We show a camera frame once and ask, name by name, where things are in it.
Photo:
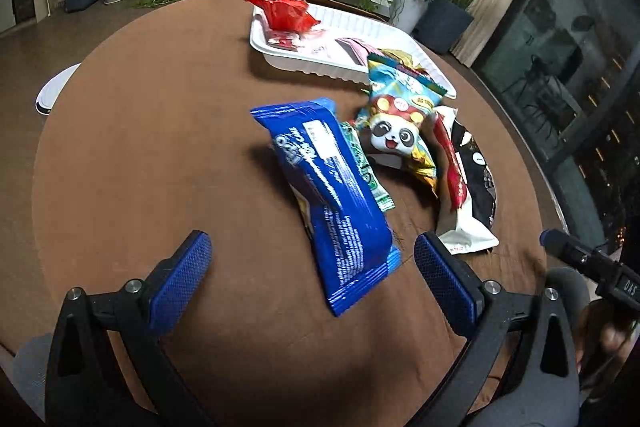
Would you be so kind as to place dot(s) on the gold snack packet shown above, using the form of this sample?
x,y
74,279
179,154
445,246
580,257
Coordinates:
x,y
400,59

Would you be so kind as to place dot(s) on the clear snack packet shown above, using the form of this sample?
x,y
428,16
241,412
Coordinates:
x,y
320,42

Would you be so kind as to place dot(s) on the blue snack packet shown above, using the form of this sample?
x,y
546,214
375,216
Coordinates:
x,y
330,217

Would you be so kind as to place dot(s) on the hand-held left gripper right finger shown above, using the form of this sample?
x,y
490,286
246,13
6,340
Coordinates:
x,y
445,287

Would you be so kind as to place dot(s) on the white foam tray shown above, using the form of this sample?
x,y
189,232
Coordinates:
x,y
380,32

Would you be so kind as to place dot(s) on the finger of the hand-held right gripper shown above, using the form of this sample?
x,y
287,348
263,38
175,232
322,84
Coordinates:
x,y
570,252

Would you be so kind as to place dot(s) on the glass sliding door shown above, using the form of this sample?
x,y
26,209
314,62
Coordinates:
x,y
565,72

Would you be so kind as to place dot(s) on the panda print snack packet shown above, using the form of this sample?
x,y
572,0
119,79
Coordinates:
x,y
400,127

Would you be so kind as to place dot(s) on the person's right hand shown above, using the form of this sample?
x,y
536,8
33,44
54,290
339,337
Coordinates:
x,y
607,342

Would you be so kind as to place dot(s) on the pink snack packet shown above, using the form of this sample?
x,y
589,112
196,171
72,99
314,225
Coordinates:
x,y
351,50

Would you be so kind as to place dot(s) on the white round appliance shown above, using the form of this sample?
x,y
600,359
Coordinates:
x,y
52,89

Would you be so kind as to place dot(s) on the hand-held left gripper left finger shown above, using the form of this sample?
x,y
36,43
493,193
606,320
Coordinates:
x,y
180,282

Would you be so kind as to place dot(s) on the green snack packet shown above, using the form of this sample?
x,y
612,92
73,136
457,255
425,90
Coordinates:
x,y
374,181

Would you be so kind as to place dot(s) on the white and red snack packet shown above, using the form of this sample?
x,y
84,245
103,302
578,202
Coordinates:
x,y
457,212

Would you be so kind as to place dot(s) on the black snack packet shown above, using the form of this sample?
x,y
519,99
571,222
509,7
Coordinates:
x,y
480,177

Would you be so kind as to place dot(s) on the person's grey trousers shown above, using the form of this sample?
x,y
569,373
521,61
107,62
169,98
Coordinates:
x,y
567,292

